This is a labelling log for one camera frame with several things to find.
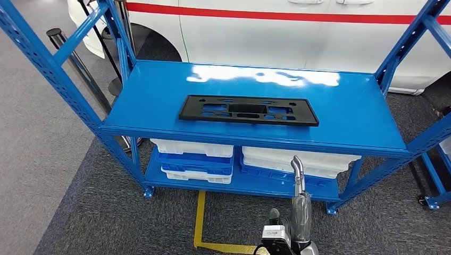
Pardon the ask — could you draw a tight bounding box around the black plastic plate part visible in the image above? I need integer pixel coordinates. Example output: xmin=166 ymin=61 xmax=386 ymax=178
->
xmin=178 ymin=95 xmax=320 ymax=128

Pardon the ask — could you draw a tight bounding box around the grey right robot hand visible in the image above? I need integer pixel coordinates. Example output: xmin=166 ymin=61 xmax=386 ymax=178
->
xmin=269 ymin=155 xmax=313 ymax=244

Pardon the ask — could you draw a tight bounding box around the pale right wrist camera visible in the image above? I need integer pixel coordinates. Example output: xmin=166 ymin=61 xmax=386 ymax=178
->
xmin=260 ymin=225 xmax=294 ymax=255

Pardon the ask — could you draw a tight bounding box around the blue wheeled shelf rack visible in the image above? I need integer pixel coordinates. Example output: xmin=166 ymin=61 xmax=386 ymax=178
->
xmin=419 ymin=137 xmax=451 ymax=211

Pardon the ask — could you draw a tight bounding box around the white car red stripe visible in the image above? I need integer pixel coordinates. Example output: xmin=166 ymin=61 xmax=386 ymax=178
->
xmin=66 ymin=0 xmax=451 ymax=96

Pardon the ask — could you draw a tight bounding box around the white plastic crate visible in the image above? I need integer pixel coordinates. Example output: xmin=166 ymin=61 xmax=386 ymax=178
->
xmin=439 ymin=136 xmax=451 ymax=156

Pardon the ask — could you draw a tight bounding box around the yellow floor tape square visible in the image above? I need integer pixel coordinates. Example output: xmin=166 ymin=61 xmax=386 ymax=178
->
xmin=193 ymin=190 xmax=270 ymax=255

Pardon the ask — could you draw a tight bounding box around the blue metal shelf rack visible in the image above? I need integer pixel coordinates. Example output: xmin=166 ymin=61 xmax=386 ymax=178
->
xmin=0 ymin=0 xmax=451 ymax=216

